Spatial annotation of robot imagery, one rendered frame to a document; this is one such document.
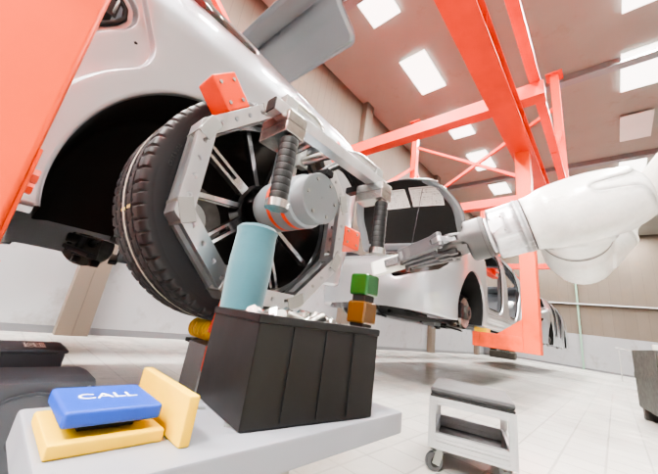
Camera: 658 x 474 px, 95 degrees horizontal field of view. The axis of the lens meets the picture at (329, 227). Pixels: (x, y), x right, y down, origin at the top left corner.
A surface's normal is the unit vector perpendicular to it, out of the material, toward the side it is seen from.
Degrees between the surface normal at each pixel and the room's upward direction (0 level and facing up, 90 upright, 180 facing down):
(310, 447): 90
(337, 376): 90
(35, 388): 67
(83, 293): 90
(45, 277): 90
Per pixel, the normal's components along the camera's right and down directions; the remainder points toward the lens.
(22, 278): 0.74, -0.10
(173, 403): -0.65, -0.31
